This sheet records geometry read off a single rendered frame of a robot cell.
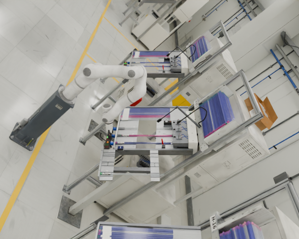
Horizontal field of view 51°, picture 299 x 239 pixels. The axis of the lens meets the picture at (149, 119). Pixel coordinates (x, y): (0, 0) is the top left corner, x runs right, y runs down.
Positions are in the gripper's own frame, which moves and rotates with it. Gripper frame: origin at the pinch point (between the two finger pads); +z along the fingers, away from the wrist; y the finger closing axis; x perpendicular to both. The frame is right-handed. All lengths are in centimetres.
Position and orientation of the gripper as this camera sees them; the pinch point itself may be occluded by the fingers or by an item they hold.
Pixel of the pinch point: (110, 134)
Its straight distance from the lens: 286.4
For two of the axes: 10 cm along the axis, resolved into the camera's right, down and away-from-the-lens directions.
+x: 10.0, 0.0, -0.5
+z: 0.3, 8.1, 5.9
